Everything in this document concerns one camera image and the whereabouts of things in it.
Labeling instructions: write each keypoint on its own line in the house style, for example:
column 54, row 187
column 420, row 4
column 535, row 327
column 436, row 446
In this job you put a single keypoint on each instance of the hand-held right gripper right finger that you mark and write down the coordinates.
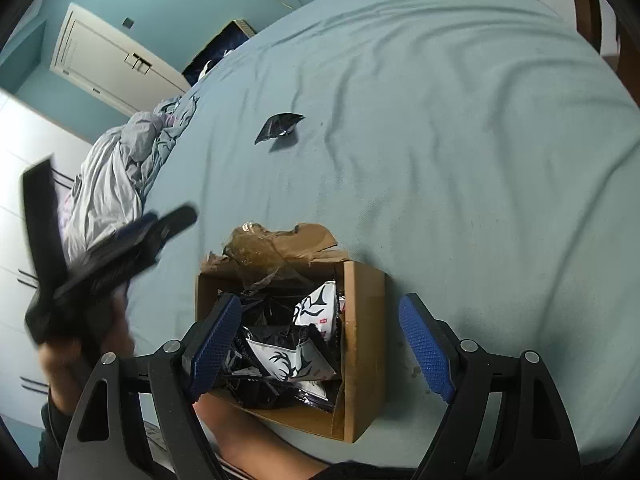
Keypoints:
column 425, row 350

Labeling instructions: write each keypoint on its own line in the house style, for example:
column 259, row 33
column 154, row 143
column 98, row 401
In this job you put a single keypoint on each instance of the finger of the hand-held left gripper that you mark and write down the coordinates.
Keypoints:
column 175, row 220
column 134, row 227

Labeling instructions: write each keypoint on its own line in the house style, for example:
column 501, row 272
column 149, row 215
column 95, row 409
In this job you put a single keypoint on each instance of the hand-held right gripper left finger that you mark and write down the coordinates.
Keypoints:
column 215, row 345

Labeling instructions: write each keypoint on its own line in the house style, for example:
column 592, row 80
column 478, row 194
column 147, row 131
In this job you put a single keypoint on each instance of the brown cardboard box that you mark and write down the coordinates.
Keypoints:
column 365, row 335

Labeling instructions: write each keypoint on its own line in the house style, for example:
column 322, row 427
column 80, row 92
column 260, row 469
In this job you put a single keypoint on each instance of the pile of black white packets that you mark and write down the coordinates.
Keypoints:
column 290, row 355

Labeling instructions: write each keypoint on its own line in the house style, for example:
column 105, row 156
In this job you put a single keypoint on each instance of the black foil snack packet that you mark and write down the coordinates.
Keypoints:
column 280, row 126

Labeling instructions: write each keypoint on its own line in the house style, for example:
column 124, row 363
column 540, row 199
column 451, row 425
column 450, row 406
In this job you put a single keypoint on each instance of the person's left forearm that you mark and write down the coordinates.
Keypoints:
column 52, row 440

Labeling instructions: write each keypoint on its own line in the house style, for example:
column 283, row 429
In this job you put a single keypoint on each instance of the person's left hand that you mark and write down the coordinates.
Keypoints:
column 65, row 370

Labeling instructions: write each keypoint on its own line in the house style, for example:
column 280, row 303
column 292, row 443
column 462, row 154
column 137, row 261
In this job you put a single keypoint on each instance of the crumpled grey blanket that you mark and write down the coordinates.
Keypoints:
column 115, row 175

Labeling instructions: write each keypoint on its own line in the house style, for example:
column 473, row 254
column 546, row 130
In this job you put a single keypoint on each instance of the white wardrobe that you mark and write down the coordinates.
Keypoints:
column 30, row 210

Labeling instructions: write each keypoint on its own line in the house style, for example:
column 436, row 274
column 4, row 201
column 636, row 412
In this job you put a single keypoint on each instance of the person's bare leg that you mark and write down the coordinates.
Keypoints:
column 250, row 440

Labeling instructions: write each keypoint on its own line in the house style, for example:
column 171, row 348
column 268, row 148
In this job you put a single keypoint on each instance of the black white striped garment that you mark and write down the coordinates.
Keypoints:
column 157, row 440

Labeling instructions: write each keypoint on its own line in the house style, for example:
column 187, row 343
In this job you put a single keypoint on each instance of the dark blue open box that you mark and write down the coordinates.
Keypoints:
column 220, row 52

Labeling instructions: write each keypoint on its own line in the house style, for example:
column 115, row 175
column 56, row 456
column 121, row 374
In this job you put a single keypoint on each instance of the white door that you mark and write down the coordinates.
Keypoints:
column 110, row 55

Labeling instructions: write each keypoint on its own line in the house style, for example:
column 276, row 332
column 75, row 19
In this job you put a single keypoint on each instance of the bed with teal sheet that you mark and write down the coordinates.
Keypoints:
column 450, row 160

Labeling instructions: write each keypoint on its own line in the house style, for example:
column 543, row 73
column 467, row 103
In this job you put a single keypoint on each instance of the grey wall switch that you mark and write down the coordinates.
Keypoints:
column 127, row 22

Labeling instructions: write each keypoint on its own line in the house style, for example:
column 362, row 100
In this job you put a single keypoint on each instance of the brown wooden frame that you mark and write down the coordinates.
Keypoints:
column 590, row 5

